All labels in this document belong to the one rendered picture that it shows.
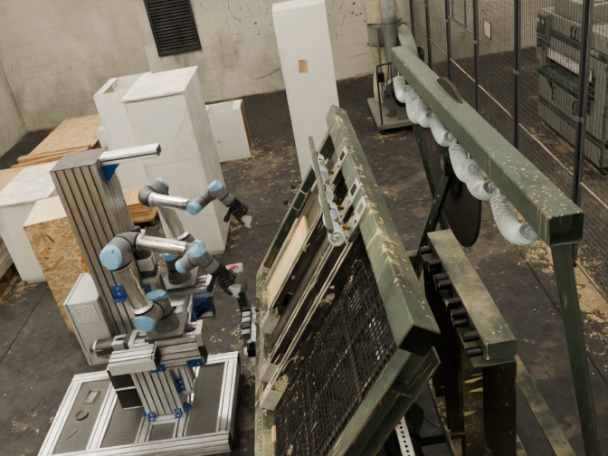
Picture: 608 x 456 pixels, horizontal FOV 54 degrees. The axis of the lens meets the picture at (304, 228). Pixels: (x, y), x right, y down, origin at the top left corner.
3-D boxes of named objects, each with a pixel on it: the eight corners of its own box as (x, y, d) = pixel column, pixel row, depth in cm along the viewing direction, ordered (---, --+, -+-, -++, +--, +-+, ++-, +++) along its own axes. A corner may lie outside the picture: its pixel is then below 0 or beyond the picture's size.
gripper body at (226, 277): (236, 283, 301) (221, 267, 296) (223, 292, 303) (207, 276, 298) (237, 275, 307) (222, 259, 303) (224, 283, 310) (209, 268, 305)
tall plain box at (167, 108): (185, 223, 697) (140, 75, 614) (234, 214, 693) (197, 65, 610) (171, 263, 618) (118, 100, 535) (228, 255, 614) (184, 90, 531)
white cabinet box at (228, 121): (214, 152, 891) (203, 105, 857) (252, 146, 888) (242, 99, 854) (211, 163, 852) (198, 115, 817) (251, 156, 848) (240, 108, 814)
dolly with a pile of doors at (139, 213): (126, 211, 755) (118, 189, 741) (166, 204, 752) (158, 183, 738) (113, 234, 701) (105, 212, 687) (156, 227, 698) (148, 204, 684)
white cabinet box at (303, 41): (301, 164, 794) (272, 4, 696) (345, 156, 790) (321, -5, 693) (302, 183, 741) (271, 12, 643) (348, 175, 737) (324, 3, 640)
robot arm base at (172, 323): (151, 335, 339) (146, 321, 334) (156, 318, 352) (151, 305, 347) (176, 331, 338) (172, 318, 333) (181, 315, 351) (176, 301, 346)
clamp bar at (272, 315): (270, 326, 353) (232, 313, 347) (363, 153, 305) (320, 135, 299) (270, 337, 344) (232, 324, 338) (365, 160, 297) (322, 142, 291)
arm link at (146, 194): (127, 193, 361) (194, 202, 342) (138, 185, 369) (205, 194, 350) (132, 210, 367) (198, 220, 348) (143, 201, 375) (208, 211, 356)
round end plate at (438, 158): (426, 203, 334) (415, 61, 297) (436, 201, 334) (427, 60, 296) (470, 281, 264) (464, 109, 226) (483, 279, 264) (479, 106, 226)
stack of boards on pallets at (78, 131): (72, 143, 1048) (63, 118, 1026) (129, 134, 1042) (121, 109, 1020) (17, 205, 832) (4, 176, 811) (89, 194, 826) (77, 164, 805)
